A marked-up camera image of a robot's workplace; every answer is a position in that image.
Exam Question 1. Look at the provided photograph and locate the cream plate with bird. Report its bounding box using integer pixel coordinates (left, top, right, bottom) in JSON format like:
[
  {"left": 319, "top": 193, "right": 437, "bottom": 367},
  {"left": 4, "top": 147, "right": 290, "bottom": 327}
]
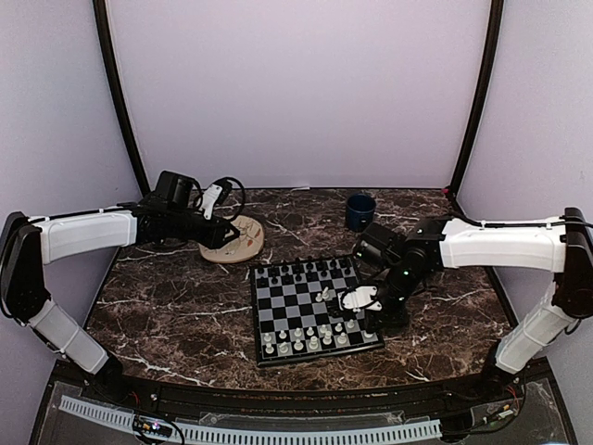
[{"left": 199, "top": 215, "right": 265, "bottom": 264}]

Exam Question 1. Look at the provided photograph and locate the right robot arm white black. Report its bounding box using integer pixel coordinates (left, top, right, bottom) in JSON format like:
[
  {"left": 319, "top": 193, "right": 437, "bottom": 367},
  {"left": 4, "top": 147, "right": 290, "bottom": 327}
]
[{"left": 352, "top": 207, "right": 592, "bottom": 402}]

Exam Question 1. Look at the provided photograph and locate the black right frame post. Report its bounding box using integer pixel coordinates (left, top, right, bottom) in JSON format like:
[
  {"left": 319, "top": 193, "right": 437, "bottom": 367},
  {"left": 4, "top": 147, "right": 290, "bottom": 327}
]
[{"left": 447, "top": 0, "right": 504, "bottom": 201}]

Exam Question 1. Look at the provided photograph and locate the black frame post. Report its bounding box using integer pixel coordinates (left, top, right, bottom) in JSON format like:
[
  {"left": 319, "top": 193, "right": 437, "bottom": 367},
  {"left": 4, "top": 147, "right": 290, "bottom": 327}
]
[
  {"left": 447, "top": 0, "right": 504, "bottom": 201},
  {"left": 92, "top": 0, "right": 150, "bottom": 196}
]

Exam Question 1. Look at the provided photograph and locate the black left frame post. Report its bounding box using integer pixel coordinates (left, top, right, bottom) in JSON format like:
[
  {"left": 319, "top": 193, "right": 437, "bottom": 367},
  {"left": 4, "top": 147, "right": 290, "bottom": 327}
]
[{"left": 92, "top": 0, "right": 150, "bottom": 196}]

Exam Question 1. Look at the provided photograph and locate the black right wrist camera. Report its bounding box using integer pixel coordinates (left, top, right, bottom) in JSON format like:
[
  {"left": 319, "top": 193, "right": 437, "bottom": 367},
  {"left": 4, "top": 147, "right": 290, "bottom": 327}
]
[{"left": 353, "top": 222, "right": 406, "bottom": 270}]

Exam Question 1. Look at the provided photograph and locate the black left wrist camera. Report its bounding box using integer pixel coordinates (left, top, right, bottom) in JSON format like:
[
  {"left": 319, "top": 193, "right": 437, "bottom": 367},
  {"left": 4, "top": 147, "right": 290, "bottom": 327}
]
[{"left": 154, "top": 171, "right": 196, "bottom": 210}]

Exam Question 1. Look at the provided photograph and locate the white chess queen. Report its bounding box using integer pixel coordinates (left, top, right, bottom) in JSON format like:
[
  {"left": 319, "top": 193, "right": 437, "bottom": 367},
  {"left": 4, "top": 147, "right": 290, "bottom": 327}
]
[{"left": 308, "top": 336, "right": 320, "bottom": 350}]

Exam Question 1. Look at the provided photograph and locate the black front rail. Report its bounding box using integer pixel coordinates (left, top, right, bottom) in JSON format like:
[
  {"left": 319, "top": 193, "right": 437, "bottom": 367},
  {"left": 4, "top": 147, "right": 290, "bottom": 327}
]
[{"left": 123, "top": 376, "right": 482, "bottom": 416}]

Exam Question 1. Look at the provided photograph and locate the black and white chessboard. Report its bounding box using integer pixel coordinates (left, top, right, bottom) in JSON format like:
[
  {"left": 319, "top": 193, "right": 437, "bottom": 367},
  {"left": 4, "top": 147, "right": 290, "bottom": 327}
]
[{"left": 249, "top": 255, "right": 385, "bottom": 367}]

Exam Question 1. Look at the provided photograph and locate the blue enamel mug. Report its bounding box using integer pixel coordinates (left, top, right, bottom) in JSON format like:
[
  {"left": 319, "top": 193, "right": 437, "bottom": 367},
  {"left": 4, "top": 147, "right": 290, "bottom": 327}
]
[{"left": 346, "top": 193, "right": 376, "bottom": 233}]

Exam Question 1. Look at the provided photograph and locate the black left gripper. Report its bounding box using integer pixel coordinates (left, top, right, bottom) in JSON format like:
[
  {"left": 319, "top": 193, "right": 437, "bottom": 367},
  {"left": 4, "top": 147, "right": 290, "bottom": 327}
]
[{"left": 168, "top": 209, "right": 240, "bottom": 249}]

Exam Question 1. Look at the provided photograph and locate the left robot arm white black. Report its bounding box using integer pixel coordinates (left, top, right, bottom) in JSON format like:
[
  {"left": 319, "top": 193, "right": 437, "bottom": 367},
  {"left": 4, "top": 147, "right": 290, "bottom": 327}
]
[{"left": 1, "top": 204, "right": 240, "bottom": 404}]

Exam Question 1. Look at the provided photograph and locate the small green circuit board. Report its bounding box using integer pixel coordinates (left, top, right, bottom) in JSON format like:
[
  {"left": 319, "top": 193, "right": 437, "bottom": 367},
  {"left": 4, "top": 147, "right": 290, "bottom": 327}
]
[{"left": 132, "top": 416, "right": 172, "bottom": 438}]

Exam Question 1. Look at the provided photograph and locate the white slotted cable duct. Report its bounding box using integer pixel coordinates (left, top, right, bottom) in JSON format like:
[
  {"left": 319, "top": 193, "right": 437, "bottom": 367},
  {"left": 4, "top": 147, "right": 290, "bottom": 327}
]
[{"left": 58, "top": 396, "right": 442, "bottom": 444}]

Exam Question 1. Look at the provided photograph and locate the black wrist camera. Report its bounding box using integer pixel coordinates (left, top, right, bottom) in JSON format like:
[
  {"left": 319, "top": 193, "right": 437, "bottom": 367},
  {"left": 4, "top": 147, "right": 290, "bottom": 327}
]
[
  {"left": 154, "top": 171, "right": 196, "bottom": 210},
  {"left": 353, "top": 222, "right": 406, "bottom": 270}
]

